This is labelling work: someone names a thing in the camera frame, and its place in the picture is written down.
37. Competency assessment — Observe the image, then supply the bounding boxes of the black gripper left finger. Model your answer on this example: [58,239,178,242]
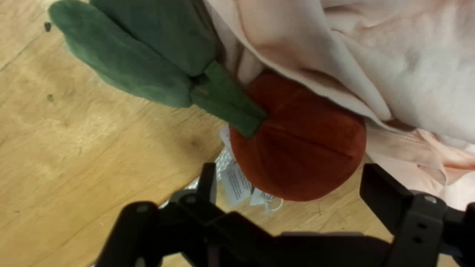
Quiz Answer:
[95,162,269,267]

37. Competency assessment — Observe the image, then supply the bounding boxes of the plush red radish green leaves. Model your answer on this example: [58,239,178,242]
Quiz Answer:
[48,0,368,214]

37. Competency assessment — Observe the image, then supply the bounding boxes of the peach t-shirt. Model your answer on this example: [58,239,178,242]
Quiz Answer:
[205,0,475,212]

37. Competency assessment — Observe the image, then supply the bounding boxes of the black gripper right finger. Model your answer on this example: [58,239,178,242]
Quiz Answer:
[359,162,475,267]

